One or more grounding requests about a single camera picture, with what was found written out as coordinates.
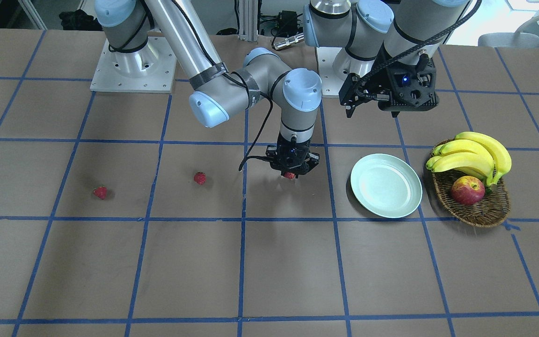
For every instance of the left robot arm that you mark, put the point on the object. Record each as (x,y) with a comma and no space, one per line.
(386,54)

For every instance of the aluminium frame post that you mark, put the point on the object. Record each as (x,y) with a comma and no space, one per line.
(248,11)

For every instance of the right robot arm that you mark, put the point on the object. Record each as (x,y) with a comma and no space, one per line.
(145,39)

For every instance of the brown wicker basket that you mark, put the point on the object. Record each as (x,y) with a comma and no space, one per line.
(491,211)

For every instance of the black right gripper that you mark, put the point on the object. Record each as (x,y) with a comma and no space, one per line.
(315,159)

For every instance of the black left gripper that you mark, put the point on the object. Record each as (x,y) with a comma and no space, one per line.
(383,75)

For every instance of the silver cylindrical connector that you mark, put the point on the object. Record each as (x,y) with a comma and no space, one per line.
(288,42)

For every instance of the light green plate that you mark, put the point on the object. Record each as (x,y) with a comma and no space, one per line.
(386,186)

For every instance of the red apple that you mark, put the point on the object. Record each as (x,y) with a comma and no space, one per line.
(467,190)

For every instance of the yellow banana bunch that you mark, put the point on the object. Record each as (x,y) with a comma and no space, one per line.
(475,154)

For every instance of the black power adapter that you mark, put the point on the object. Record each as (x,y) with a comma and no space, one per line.
(287,23)

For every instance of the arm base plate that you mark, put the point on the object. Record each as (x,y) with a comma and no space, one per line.
(150,70)
(328,75)

